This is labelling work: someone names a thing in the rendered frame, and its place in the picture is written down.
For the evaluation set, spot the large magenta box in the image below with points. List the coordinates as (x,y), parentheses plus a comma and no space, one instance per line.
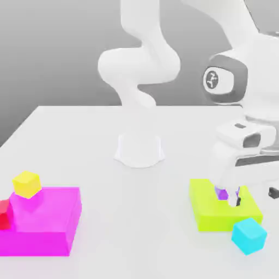
(50,218)

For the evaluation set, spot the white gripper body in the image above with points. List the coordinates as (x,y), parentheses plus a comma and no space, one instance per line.
(224,165)

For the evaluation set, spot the small red cube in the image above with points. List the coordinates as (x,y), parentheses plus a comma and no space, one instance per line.
(4,215)

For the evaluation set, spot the small purple cube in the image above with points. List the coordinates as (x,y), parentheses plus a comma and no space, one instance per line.
(222,194)

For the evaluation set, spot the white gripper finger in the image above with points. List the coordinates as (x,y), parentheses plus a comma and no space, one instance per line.
(232,198)

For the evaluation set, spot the large lime green box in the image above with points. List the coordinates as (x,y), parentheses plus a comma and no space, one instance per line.
(207,209)

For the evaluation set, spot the small cyan cube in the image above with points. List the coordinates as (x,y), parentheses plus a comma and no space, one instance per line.
(248,237)

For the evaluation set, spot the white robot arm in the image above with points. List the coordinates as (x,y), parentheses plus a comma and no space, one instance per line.
(139,65)

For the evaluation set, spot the small dark grey cube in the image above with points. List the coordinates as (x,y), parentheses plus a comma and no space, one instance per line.
(274,193)

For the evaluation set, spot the small yellow cube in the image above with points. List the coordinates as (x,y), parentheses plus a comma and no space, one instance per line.
(26,185)

